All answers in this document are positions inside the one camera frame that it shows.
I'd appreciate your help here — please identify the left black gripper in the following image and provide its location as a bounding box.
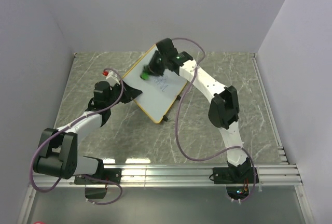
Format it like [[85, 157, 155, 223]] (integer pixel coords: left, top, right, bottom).
[[106, 80, 142, 108]]

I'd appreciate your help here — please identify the aluminium rail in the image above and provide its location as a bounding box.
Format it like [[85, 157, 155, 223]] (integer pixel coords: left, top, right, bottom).
[[28, 163, 303, 189], [250, 53, 289, 165]]

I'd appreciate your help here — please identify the green whiteboard eraser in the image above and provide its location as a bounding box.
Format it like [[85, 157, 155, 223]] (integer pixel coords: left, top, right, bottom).
[[140, 72, 149, 80]]

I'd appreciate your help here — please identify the aluminium front rail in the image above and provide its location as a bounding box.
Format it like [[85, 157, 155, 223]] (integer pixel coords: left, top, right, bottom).
[[28, 163, 303, 189]]

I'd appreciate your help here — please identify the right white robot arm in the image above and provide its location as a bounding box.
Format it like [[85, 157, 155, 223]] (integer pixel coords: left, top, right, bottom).
[[141, 38, 257, 184]]

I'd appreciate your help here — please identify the aluminium right side rail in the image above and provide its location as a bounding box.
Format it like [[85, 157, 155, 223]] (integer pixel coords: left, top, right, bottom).
[[250, 53, 289, 165]]

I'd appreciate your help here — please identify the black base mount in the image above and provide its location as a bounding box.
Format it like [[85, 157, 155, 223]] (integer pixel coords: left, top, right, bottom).
[[74, 167, 122, 185], [209, 167, 259, 184]]

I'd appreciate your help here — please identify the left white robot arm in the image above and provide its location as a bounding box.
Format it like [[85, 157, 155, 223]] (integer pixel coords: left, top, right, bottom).
[[32, 81, 143, 179]]

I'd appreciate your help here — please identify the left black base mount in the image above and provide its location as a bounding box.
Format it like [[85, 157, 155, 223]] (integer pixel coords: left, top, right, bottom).
[[74, 167, 122, 185]]

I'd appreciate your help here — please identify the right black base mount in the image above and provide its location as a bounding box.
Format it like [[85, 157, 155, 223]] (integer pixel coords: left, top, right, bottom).
[[209, 167, 259, 184]]

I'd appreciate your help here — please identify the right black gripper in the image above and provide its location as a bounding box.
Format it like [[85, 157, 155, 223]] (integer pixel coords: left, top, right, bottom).
[[142, 51, 167, 78]]

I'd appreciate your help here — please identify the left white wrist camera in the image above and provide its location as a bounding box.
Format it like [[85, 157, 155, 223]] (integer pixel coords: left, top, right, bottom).
[[103, 69, 120, 85]]

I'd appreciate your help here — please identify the yellow-framed whiteboard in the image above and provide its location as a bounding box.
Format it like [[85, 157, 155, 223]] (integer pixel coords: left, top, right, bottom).
[[123, 45, 187, 124]]

